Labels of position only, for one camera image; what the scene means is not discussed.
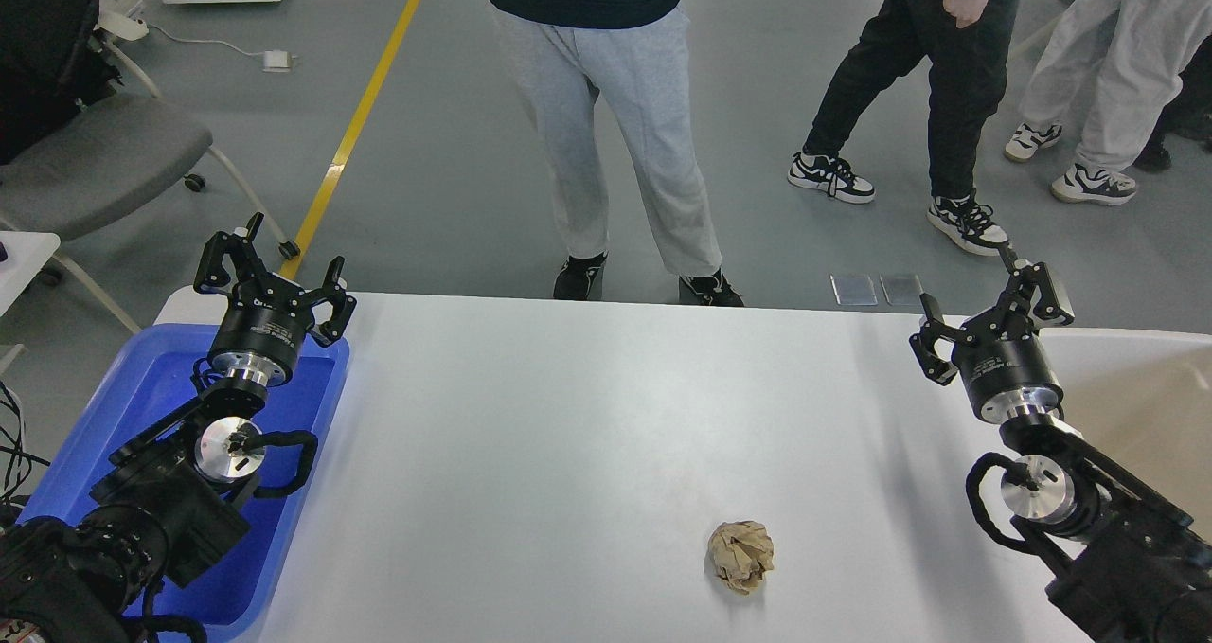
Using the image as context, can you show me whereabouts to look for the blue plastic bin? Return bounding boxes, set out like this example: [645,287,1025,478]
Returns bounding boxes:
[21,323,350,642]

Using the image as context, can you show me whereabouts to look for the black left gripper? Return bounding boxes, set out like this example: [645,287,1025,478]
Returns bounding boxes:
[194,212,358,385]

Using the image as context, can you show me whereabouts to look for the left metal floor plate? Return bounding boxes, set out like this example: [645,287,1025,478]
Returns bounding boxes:
[830,275,879,308]

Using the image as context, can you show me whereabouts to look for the right metal floor plate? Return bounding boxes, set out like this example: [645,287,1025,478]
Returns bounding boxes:
[880,275,925,308]

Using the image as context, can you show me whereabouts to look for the person in light grey pants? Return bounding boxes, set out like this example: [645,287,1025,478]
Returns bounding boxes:
[1004,0,1211,206]

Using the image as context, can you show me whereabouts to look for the white side table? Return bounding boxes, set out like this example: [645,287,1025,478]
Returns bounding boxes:
[1,230,61,315]

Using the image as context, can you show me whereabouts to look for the person in black pants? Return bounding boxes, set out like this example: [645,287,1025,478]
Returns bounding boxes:
[788,0,1019,258]

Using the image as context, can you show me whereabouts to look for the black jacket on chair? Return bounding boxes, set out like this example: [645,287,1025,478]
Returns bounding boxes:
[1,0,120,163]

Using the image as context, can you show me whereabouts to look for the grey office chair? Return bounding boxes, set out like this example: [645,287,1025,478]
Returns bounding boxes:
[0,31,302,333]

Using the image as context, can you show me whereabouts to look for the black cables at left edge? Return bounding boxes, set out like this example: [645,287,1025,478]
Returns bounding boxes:
[0,378,48,507]

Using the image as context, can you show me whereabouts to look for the person in grey sweatpants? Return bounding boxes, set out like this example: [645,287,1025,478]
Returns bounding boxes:
[488,0,743,308]

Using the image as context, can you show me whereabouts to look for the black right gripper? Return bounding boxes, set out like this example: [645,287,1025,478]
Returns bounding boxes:
[909,242,1077,424]

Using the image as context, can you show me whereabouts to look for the beige plastic bin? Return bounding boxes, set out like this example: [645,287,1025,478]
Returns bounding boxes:
[1042,328,1211,540]

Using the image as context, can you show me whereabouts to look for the metal floor plate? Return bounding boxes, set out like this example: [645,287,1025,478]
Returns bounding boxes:
[880,275,925,308]
[830,275,879,308]

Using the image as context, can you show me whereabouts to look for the white power adapter with cable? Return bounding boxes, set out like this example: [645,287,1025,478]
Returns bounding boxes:
[147,23,295,73]

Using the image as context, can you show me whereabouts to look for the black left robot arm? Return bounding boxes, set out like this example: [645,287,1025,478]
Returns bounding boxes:
[1,213,358,642]

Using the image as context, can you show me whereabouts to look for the brown paper ball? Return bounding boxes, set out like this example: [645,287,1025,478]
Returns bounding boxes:
[708,521,774,595]

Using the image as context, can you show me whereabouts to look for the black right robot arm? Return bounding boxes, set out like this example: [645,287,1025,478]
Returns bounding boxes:
[909,242,1211,642]

